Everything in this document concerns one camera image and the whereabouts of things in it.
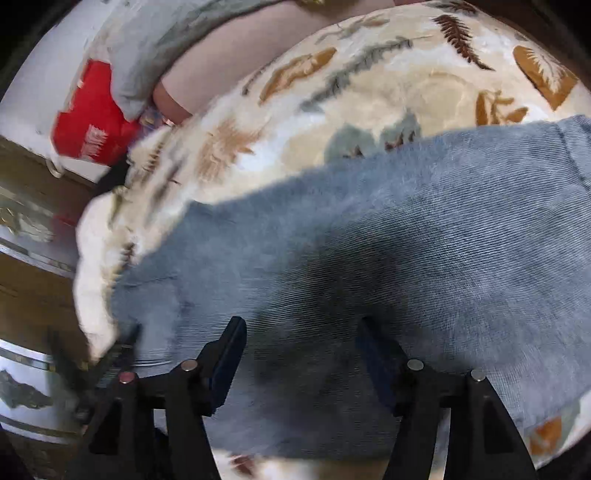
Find blue denim pants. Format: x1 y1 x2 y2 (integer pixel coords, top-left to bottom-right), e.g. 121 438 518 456
109 116 590 459

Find pink brown bed sheet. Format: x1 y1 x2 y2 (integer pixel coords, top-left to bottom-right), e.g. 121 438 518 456
152 0 397 124

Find grey quilted pillow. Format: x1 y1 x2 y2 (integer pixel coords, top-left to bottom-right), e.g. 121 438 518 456
105 0 273 121

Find red shopping bag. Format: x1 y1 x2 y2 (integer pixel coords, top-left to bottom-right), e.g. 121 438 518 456
51 59 140 166

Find colourful snack packet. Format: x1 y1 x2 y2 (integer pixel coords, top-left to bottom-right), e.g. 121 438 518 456
138 105 174 136

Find leaf pattern fleece blanket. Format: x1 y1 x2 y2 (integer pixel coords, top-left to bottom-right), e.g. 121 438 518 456
73 0 591 480

